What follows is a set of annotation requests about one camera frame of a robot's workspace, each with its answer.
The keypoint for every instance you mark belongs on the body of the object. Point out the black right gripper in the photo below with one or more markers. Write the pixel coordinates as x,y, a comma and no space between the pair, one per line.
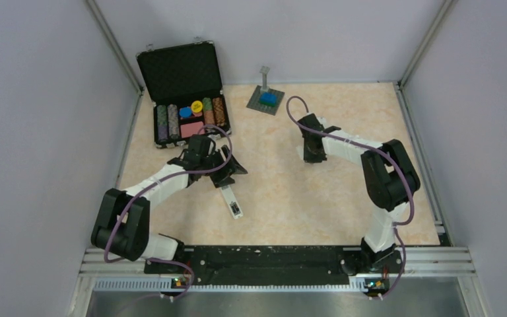
309,158

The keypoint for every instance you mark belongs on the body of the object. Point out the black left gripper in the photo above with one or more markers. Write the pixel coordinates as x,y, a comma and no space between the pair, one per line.
231,167

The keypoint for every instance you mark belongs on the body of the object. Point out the white remote control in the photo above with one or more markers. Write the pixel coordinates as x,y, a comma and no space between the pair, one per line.
229,197

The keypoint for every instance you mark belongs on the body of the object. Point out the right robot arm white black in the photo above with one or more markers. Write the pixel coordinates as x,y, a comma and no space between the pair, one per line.
390,178

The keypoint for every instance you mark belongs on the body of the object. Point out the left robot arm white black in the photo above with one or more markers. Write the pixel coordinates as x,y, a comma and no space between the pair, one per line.
122,226

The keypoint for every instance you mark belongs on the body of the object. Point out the grey lego baseplate with bricks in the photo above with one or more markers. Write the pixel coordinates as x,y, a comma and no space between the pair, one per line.
264,98

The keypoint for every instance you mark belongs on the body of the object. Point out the yellow poker chip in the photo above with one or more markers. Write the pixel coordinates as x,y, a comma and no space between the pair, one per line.
196,106

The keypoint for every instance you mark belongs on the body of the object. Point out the blue poker chip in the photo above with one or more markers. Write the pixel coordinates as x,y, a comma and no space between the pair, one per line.
185,112

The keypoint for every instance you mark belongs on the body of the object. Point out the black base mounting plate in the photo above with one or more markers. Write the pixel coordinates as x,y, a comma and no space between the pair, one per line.
285,265

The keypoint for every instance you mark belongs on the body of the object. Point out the black poker chip case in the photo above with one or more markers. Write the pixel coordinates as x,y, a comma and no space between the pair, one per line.
177,76

